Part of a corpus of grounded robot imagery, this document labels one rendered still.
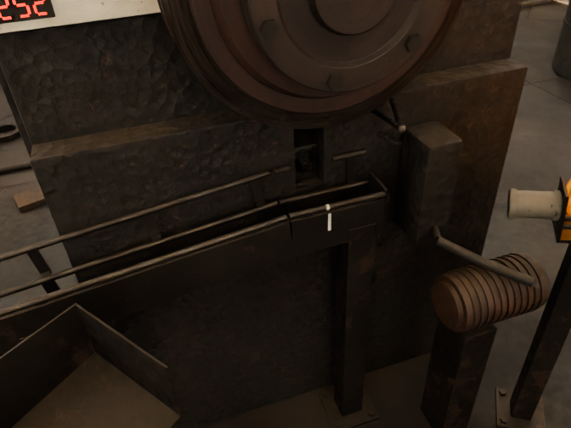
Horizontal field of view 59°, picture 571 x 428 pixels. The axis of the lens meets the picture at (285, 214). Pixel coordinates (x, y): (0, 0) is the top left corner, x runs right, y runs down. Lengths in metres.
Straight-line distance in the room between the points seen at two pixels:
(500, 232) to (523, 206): 1.06
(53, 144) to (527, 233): 1.73
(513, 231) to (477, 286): 1.07
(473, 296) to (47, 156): 0.82
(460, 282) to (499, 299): 0.08
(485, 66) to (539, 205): 0.30
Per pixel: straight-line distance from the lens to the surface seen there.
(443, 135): 1.02
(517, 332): 1.77
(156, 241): 0.97
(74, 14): 0.86
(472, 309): 1.09
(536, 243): 2.13
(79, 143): 0.93
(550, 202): 1.08
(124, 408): 0.83
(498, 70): 1.14
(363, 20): 0.71
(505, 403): 1.59
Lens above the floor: 1.27
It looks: 37 degrees down
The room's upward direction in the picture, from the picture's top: 3 degrees counter-clockwise
